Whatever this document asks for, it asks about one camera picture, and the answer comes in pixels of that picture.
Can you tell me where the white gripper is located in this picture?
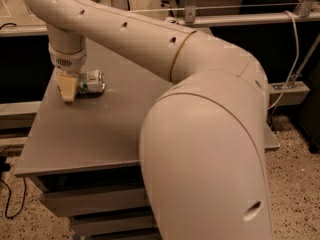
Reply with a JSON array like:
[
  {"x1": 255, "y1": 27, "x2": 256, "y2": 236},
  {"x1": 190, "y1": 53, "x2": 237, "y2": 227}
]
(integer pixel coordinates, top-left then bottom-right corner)
[{"x1": 48, "y1": 44, "x2": 87, "y2": 102}]

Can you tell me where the white green 7up can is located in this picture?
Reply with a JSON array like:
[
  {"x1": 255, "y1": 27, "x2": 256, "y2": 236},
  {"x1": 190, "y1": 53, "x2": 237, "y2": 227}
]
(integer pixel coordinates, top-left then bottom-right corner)
[{"x1": 77, "y1": 70, "x2": 105, "y2": 94}]

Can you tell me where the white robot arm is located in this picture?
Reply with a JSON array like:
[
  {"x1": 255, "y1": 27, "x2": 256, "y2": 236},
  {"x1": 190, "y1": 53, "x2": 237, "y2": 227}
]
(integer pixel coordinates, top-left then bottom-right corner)
[{"x1": 16, "y1": 0, "x2": 273, "y2": 240}]

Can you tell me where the grey drawer cabinet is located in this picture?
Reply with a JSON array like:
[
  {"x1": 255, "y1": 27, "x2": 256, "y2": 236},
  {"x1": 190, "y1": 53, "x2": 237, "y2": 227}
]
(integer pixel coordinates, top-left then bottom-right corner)
[{"x1": 16, "y1": 44, "x2": 273, "y2": 240}]

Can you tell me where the black floor cable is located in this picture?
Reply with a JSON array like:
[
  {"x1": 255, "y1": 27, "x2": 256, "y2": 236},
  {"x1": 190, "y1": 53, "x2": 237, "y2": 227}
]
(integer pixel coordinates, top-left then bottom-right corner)
[{"x1": 0, "y1": 145, "x2": 28, "y2": 220}]

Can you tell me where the white hanging cable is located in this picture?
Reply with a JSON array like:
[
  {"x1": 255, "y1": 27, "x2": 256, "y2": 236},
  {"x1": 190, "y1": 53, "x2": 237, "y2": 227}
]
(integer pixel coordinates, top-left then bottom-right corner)
[{"x1": 268, "y1": 10, "x2": 300, "y2": 111}]

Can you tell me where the metal railing frame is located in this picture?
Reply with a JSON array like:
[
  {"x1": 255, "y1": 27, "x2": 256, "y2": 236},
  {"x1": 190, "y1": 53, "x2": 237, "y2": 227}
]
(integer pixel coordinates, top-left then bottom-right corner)
[{"x1": 0, "y1": 0, "x2": 320, "y2": 37}]

